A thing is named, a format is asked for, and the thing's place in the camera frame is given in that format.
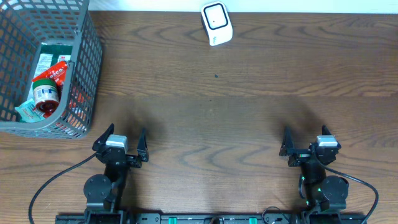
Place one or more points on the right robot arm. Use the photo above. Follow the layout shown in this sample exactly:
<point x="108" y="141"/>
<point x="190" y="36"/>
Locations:
<point x="325" y="195"/>

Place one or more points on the green 3M product package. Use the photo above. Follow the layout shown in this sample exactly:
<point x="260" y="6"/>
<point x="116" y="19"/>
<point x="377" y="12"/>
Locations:
<point x="50" y="55"/>

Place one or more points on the grey plastic mesh basket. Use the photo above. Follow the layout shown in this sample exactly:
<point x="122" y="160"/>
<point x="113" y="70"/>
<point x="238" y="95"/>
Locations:
<point x="25" y="27"/>

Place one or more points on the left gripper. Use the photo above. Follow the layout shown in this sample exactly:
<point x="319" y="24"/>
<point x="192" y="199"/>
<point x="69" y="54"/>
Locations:
<point x="138" y="158"/>

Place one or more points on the green-lid seasoning jar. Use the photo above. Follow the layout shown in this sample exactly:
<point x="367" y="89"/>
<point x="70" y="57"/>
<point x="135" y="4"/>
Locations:
<point x="46" y="96"/>

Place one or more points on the red snack bag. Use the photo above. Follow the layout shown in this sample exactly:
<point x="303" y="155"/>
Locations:
<point x="56" y="73"/>

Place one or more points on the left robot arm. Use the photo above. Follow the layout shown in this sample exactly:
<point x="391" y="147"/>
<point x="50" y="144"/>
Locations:
<point x="103" y="192"/>

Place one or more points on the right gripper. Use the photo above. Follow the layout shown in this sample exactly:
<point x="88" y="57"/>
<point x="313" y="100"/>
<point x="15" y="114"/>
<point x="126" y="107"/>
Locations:
<point x="288" y="148"/>

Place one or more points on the white barcode scanner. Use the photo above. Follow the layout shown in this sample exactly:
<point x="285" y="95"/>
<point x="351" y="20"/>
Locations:
<point x="216" y="23"/>

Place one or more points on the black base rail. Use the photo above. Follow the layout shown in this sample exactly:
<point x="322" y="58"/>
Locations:
<point x="155" y="218"/>

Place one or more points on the teal tissue packet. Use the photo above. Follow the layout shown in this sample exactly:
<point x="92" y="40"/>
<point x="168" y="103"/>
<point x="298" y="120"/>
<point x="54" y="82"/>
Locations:
<point x="29" y="113"/>

